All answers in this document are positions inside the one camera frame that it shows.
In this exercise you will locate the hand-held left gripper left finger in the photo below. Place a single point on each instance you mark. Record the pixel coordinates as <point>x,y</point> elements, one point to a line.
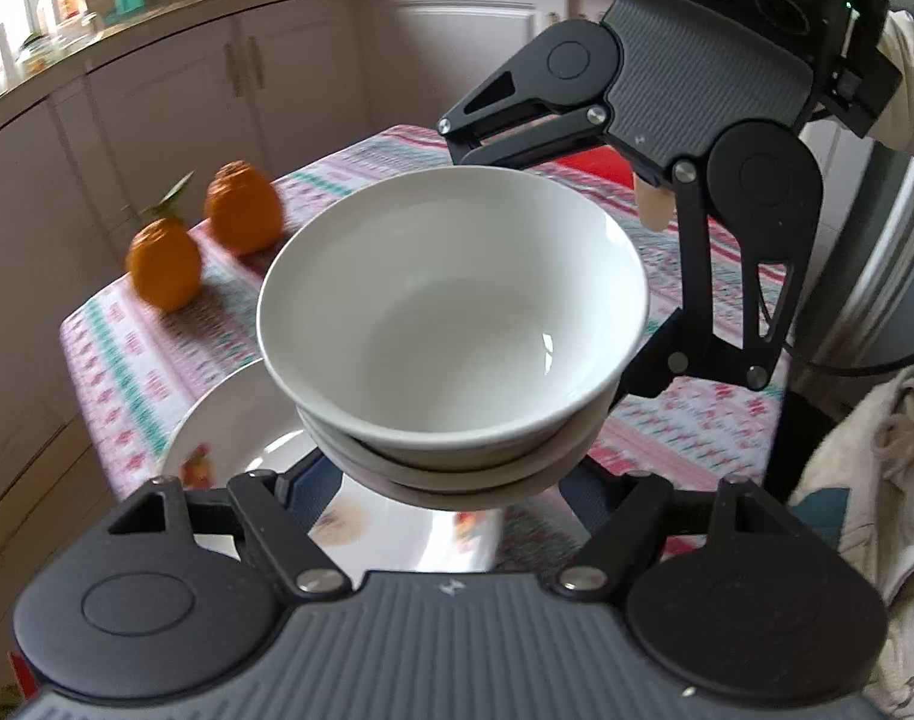
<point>265,517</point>

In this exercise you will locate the patterned striped tablecloth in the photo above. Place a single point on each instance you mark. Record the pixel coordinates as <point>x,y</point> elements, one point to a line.
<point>126,360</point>

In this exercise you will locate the silver appliance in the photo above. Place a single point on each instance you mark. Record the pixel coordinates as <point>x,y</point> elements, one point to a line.
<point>884,255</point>

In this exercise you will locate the white ceramic bowl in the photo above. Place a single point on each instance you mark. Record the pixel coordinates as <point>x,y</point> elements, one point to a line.
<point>457,502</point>
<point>442,300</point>
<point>547,459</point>

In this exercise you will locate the white plate two flower prints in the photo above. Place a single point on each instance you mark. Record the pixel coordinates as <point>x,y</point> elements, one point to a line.
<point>254,457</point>

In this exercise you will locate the beige kitchen countertop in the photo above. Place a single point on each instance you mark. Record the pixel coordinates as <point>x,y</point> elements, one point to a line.
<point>164,30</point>

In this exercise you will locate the cream printed cloth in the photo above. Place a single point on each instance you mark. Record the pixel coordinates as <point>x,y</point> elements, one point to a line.
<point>877,510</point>

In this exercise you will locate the orange with green leaf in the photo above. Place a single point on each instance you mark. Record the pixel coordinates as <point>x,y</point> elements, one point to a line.
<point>164,266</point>

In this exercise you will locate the person's right hand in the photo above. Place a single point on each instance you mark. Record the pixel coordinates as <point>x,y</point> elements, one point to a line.
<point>658,206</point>

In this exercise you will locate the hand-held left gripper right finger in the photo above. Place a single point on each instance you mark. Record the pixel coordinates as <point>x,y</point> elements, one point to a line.
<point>629,532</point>

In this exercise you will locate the white cylinder roll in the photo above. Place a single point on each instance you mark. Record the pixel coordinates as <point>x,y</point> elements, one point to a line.
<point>3,52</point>

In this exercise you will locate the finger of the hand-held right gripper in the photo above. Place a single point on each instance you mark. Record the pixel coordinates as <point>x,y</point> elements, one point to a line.
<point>517,142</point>
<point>697,277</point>

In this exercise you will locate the red round snack packet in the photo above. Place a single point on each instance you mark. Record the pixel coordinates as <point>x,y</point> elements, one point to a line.
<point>592,165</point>

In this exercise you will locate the bumpy orange without leaf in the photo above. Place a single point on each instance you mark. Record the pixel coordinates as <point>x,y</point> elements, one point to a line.
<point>243,206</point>

